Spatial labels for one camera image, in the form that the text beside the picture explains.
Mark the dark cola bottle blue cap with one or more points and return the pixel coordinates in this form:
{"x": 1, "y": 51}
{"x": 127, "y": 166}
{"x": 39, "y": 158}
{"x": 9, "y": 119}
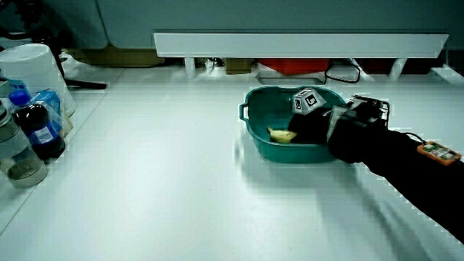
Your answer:
{"x": 38, "y": 130}

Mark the person's right forearm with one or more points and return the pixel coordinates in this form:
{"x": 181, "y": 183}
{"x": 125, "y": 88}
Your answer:
{"x": 398, "y": 159}

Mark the clear glass jar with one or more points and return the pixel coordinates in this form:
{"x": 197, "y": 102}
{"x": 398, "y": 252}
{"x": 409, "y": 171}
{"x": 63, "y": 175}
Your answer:
{"x": 20, "y": 163}

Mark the brown cardboard box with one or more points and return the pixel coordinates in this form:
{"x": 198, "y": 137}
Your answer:
{"x": 116, "y": 57}

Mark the blue carton in plastic bag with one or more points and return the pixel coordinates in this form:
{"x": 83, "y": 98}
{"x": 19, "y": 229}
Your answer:
{"x": 52, "y": 105}

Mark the black tripod stand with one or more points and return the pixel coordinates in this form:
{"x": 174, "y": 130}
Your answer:
{"x": 54, "y": 47}

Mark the orange circuit board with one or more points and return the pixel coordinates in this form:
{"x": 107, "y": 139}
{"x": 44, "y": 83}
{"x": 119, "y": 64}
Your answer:
{"x": 438, "y": 152}

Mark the white plastic bucket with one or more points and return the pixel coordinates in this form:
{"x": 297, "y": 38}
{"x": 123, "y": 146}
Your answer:
{"x": 30, "y": 69}

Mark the small olive cardboard box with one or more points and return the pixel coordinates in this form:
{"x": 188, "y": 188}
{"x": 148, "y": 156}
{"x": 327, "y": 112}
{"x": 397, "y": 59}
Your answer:
{"x": 238, "y": 66}

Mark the red box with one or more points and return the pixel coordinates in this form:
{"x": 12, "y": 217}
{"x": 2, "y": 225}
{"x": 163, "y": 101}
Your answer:
{"x": 293, "y": 66}

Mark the yellow banana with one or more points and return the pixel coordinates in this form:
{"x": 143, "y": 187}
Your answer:
{"x": 282, "y": 136}

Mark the person's right hand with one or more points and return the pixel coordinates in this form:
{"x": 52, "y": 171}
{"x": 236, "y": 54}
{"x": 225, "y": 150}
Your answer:
{"x": 308, "y": 127}

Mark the white desk riser shelf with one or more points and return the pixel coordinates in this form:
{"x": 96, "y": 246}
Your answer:
{"x": 297, "y": 45}

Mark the teal plastic basin plate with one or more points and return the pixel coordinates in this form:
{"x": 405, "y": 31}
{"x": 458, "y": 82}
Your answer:
{"x": 272, "y": 108}

